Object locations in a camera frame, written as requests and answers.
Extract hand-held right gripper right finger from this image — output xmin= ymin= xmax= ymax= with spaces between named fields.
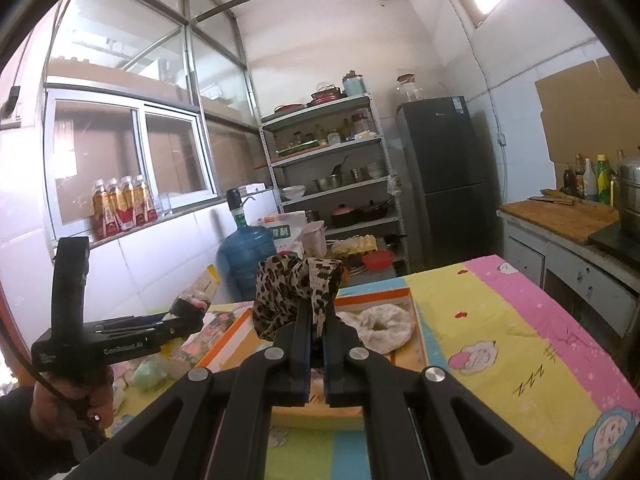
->
xmin=322 ymin=322 xmax=574 ymax=480

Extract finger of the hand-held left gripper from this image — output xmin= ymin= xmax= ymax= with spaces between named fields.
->
xmin=96 ymin=300 xmax=206 ymax=342

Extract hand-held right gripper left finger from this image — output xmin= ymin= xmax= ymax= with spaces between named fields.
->
xmin=62 ymin=305 xmax=314 ymax=480

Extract white floral cloth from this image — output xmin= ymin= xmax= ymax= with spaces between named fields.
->
xmin=337 ymin=304 xmax=417 ymax=357

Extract orange cardboard box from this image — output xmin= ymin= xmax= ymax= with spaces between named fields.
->
xmin=192 ymin=286 xmax=432 ymax=432

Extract green sponge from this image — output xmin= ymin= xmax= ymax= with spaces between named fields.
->
xmin=129 ymin=362 xmax=169 ymax=392

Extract leopard print cloth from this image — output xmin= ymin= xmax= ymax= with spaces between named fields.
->
xmin=251 ymin=254 xmax=346 ymax=342

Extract person's left hand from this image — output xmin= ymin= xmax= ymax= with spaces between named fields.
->
xmin=30 ymin=369 xmax=116 ymax=439

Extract floral print packet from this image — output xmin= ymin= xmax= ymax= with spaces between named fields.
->
xmin=182 ymin=310 xmax=237 ymax=362

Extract blue water jug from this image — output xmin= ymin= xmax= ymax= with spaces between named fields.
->
xmin=216 ymin=225 xmax=277 ymax=304

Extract red basket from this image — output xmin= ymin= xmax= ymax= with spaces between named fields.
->
xmin=361 ymin=251 xmax=395 ymax=270

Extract black water pump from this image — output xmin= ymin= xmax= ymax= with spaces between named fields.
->
xmin=226 ymin=187 xmax=256 ymax=227

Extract white flour bag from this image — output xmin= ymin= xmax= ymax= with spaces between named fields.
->
xmin=257 ymin=210 xmax=308 ymax=257

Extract orange drink bottle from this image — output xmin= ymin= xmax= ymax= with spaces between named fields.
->
xmin=91 ymin=180 xmax=119 ymax=239
xmin=106 ymin=177 xmax=132 ymax=234
xmin=120 ymin=176 xmax=146 ymax=229
xmin=134 ymin=175 xmax=159 ymax=225

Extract red pan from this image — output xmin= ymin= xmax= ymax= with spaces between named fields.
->
xmin=330 ymin=204 xmax=359 ymax=229

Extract black pan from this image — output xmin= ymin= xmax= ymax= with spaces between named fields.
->
xmin=359 ymin=199 xmax=396 ymax=221

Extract sliding window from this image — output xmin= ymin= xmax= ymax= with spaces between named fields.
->
xmin=45 ymin=77 xmax=222 ymax=227

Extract white metal shelf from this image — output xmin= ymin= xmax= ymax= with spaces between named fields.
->
xmin=259 ymin=92 xmax=414 ymax=277

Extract dark grey fridge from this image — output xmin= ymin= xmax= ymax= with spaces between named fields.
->
xmin=395 ymin=95 xmax=501 ymax=269

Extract grey counter cabinet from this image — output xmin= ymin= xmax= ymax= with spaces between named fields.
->
xmin=497 ymin=210 xmax=640 ymax=342

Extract red lidded pot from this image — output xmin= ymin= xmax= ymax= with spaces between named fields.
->
xmin=310 ymin=85 xmax=344 ymax=106

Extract wooden cutting board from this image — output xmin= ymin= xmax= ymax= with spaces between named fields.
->
xmin=499 ymin=199 xmax=621 ymax=246

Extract kitchen knife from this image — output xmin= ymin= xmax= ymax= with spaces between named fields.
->
xmin=527 ymin=189 xmax=576 ymax=206

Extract teal canister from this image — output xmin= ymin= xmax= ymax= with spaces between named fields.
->
xmin=342 ymin=72 xmax=370 ymax=97

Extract glass jar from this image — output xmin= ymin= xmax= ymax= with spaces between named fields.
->
xmin=397 ymin=74 xmax=424 ymax=104

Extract black cooktop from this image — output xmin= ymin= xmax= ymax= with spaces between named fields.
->
xmin=587 ymin=222 xmax=640 ymax=266

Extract white bottle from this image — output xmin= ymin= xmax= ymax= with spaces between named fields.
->
xmin=582 ymin=158 xmax=599 ymax=200

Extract green bottle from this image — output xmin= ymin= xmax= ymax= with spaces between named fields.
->
xmin=595 ymin=154 xmax=614 ymax=206

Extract steel pot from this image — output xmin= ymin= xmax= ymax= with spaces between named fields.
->
xmin=617 ymin=157 xmax=640 ymax=236

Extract cardboard sheet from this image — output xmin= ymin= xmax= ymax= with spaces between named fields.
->
xmin=535 ymin=55 xmax=640 ymax=164

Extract black cable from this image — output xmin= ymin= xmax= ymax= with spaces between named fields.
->
xmin=0 ymin=305 xmax=97 ymax=427

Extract wall cable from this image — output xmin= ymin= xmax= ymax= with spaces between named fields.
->
xmin=440 ymin=0 xmax=511 ymax=197

